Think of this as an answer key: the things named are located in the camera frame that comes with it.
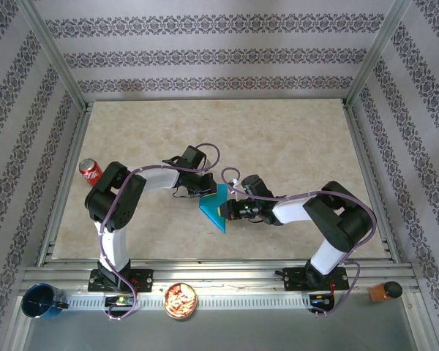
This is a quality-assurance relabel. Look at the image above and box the bowl of red food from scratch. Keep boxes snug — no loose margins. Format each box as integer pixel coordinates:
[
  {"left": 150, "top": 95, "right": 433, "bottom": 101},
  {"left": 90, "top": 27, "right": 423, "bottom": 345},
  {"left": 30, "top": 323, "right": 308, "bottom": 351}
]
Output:
[{"left": 162, "top": 282, "right": 198, "bottom": 320}]

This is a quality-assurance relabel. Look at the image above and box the red soda can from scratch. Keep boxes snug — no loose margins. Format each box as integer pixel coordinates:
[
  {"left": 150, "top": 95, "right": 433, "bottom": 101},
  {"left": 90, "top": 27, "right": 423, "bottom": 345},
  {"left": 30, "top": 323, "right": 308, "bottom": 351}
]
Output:
[{"left": 78, "top": 157, "right": 104, "bottom": 183}]

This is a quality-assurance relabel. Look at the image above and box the small circuit board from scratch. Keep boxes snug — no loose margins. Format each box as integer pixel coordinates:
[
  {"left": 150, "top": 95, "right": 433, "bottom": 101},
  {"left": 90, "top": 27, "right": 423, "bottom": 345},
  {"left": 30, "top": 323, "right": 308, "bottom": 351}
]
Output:
[
  {"left": 104, "top": 295, "right": 137, "bottom": 308},
  {"left": 309, "top": 293, "right": 334, "bottom": 307}
]

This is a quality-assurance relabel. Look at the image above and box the grey metal shelf panel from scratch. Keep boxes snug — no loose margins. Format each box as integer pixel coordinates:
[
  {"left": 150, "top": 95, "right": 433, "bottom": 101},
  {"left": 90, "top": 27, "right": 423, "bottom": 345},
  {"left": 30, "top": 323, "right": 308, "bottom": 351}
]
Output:
[{"left": 21, "top": 306, "right": 419, "bottom": 351}]

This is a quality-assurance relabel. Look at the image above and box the brown jar with black lid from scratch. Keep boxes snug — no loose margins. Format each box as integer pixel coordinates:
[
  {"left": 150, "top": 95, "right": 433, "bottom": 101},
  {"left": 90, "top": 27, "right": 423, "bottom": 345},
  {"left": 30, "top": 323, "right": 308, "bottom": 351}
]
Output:
[{"left": 367, "top": 281, "right": 404, "bottom": 303}]

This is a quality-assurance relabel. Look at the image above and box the blue mug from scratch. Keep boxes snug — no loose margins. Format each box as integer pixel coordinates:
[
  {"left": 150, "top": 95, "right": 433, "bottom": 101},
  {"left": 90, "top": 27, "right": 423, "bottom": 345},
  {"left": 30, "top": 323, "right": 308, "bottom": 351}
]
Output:
[{"left": 21, "top": 284, "right": 69, "bottom": 320}]

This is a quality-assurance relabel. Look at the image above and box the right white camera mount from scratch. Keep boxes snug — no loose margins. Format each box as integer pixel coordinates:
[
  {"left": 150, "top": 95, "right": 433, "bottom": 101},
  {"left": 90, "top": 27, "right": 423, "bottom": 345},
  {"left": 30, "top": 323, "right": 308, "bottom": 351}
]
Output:
[{"left": 229, "top": 178, "right": 243, "bottom": 201}]

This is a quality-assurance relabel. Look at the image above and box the left gripper thin black cable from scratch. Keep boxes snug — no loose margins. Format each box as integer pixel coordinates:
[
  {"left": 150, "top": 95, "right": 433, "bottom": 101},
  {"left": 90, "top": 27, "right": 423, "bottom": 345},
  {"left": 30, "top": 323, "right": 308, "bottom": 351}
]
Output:
[{"left": 172, "top": 185, "right": 195, "bottom": 200}]

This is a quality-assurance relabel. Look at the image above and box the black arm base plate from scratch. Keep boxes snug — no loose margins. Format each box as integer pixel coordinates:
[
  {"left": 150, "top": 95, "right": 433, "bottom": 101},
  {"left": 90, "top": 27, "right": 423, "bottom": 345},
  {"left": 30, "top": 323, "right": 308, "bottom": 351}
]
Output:
[
  {"left": 88, "top": 269, "right": 154, "bottom": 293},
  {"left": 282, "top": 266, "right": 350, "bottom": 293}
]

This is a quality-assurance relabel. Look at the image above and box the slotted cable duct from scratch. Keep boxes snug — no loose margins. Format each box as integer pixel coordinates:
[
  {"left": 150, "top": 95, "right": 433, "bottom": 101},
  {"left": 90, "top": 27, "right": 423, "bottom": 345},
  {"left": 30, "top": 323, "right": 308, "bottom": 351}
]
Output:
[{"left": 64, "top": 294, "right": 313, "bottom": 309}]

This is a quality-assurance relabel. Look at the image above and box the aluminium side rail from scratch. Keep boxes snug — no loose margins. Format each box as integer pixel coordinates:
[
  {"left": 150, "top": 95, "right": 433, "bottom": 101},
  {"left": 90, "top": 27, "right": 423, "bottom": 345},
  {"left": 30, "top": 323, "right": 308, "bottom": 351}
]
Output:
[
  {"left": 36, "top": 103, "right": 94, "bottom": 266},
  {"left": 342, "top": 102, "right": 402, "bottom": 264}
]

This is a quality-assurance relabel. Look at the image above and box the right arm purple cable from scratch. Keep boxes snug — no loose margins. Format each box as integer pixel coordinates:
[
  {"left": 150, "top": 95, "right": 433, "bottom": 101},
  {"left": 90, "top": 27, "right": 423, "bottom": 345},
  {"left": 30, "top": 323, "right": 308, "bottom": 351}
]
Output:
[{"left": 221, "top": 167, "right": 378, "bottom": 319}]

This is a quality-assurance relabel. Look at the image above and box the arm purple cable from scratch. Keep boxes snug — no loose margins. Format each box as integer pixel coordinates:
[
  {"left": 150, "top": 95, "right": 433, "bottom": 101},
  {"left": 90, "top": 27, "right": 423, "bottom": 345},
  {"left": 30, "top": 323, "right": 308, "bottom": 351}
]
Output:
[
  {"left": 98, "top": 143, "right": 220, "bottom": 322},
  {"left": 221, "top": 167, "right": 378, "bottom": 319}
]

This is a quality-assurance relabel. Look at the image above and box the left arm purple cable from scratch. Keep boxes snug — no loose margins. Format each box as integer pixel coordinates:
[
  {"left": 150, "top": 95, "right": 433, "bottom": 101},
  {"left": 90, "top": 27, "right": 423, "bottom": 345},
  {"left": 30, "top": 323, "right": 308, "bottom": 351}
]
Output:
[{"left": 98, "top": 143, "right": 220, "bottom": 322}]

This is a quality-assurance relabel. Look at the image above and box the aluminium frame post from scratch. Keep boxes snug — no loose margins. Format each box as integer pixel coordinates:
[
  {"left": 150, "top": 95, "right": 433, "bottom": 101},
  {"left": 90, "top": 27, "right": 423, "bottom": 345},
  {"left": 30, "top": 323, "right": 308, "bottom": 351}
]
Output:
[
  {"left": 16, "top": 0, "right": 89, "bottom": 110},
  {"left": 343, "top": 0, "right": 414, "bottom": 109}
]

